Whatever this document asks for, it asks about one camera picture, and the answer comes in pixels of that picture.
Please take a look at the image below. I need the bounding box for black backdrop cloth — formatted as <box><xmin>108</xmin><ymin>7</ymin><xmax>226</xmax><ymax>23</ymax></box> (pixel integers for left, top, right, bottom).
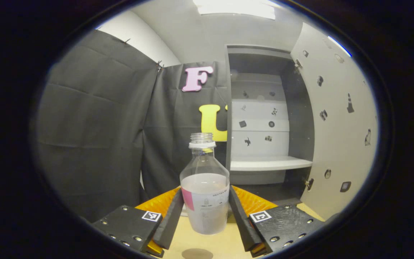
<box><xmin>33</xmin><ymin>29</ymin><xmax>236</xmax><ymax>222</ymax></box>

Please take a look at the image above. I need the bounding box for dark grey cabinet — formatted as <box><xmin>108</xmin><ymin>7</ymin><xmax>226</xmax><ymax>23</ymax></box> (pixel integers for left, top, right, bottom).
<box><xmin>225</xmin><ymin>44</ymin><xmax>315</xmax><ymax>206</ymax></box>

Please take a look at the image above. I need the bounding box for clear plastic bottle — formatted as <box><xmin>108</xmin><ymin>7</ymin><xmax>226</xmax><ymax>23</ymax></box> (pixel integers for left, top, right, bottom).
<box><xmin>179</xmin><ymin>132</ymin><xmax>230</xmax><ymax>235</ymax></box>

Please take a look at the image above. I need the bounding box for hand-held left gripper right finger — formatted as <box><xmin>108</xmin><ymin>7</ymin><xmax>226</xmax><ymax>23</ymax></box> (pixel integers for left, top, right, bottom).
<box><xmin>229</xmin><ymin>185</ymin><xmax>325</xmax><ymax>257</ymax></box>

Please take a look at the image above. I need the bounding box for round brown coaster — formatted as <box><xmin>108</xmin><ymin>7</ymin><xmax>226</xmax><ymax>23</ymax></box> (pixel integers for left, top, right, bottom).
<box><xmin>181</xmin><ymin>248</ymin><xmax>214</xmax><ymax>259</ymax></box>

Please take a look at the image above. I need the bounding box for white cabinet shelf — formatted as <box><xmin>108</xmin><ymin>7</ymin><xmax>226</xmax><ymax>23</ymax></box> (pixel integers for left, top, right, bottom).
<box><xmin>230</xmin><ymin>156</ymin><xmax>313</xmax><ymax>172</ymax></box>

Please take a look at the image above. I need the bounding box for long ceiling light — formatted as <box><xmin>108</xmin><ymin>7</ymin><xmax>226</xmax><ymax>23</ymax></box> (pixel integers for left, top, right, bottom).
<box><xmin>193</xmin><ymin>0</ymin><xmax>276</xmax><ymax>20</ymax></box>
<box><xmin>327</xmin><ymin>35</ymin><xmax>353</xmax><ymax>58</ymax></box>

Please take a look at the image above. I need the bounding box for white cabinet door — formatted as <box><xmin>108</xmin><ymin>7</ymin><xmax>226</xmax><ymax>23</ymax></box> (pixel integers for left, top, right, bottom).
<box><xmin>290</xmin><ymin>22</ymin><xmax>379</xmax><ymax>221</ymax></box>

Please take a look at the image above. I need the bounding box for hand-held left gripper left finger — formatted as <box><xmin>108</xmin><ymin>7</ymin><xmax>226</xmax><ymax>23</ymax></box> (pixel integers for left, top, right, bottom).
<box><xmin>92</xmin><ymin>187</ymin><xmax>185</xmax><ymax>258</ymax></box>

